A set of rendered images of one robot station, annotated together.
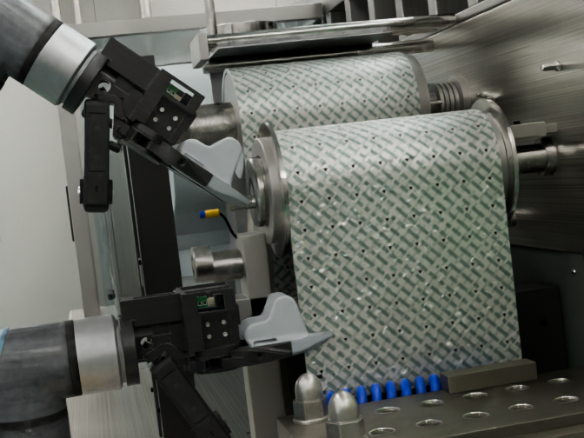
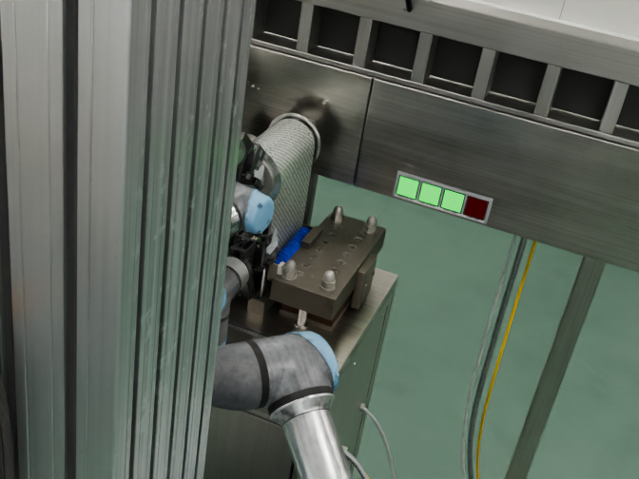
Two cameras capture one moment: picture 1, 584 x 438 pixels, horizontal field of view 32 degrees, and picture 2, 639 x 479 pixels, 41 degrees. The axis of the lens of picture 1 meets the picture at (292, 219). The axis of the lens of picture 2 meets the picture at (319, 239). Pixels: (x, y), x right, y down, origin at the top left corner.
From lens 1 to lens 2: 1.72 m
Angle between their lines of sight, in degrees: 65
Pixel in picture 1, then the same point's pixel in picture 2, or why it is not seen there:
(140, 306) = (248, 252)
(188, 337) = (261, 259)
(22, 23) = not seen: hidden behind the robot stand
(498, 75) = (267, 81)
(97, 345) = (244, 275)
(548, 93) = (313, 107)
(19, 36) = not seen: hidden behind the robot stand
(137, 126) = (249, 172)
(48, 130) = not seen: outside the picture
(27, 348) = (230, 286)
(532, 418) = (359, 259)
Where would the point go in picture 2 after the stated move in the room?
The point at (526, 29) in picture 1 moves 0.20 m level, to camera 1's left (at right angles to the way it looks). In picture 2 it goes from (302, 74) to (256, 92)
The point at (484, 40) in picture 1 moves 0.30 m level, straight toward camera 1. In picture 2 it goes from (259, 61) to (343, 102)
